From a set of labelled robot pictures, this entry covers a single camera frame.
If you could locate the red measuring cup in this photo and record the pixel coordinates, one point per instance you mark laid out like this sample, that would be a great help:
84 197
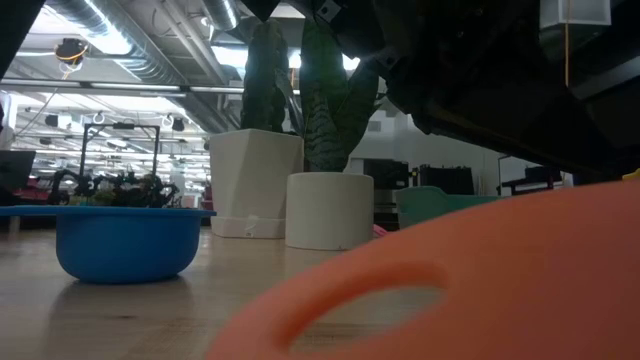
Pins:
379 231

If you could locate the orange measuring cup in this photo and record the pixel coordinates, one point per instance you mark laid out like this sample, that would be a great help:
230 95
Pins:
500 275

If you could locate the blue measuring cup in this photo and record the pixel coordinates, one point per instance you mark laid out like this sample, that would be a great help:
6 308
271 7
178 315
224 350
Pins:
125 250

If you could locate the teal plastic basket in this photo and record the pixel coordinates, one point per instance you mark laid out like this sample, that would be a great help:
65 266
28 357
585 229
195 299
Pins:
425 202

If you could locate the black equipment case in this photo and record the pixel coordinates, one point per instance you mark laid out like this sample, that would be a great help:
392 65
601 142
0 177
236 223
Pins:
445 180

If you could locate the white hanging box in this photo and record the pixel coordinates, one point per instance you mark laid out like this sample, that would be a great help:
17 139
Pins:
575 12

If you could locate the black background table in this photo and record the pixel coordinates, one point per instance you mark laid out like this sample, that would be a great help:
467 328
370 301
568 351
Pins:
530 182

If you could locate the black equipment cabinet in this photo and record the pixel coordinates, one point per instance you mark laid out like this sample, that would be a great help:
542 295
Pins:
390 175

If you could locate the striped green snake plant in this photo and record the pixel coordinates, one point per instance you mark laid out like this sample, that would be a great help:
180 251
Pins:
325 125

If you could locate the green column cactus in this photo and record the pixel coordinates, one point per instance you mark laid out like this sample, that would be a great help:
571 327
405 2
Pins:
262 85

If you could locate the white hexagonal plant pot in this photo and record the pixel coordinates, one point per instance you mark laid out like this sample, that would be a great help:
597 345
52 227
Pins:
250 180

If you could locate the long ceiling light tube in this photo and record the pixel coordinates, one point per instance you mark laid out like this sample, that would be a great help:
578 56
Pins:
125 86

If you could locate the black background robot arms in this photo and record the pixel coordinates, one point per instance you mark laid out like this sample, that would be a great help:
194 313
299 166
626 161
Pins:
125 192

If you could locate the dark monitor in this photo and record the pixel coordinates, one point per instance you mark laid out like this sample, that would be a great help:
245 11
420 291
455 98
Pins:
15 170

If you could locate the small silver ventilation duct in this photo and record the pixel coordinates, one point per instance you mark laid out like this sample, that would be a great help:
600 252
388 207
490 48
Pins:
220 15

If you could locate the large silver ventilation duct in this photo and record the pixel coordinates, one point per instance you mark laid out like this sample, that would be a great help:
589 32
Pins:
140 50

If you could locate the black background station frame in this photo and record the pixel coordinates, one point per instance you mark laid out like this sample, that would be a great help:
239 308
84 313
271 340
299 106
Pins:
120 126

